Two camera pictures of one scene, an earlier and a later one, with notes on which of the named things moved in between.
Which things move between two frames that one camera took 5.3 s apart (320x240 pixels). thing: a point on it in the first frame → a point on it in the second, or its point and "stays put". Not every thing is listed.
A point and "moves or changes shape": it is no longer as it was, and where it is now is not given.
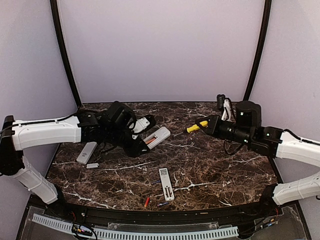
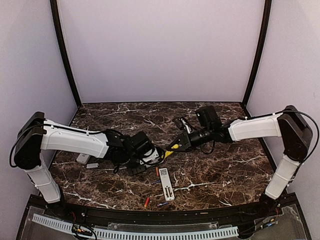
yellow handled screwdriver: (203, 123) moves or changes shape
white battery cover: (93, 165) stays put
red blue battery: (147, 201) stays put
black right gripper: (213, 125) → (186, 146)
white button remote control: (166, 184) stays put
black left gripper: (135, 150) → (133, 171)
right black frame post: (267, 19) stays put
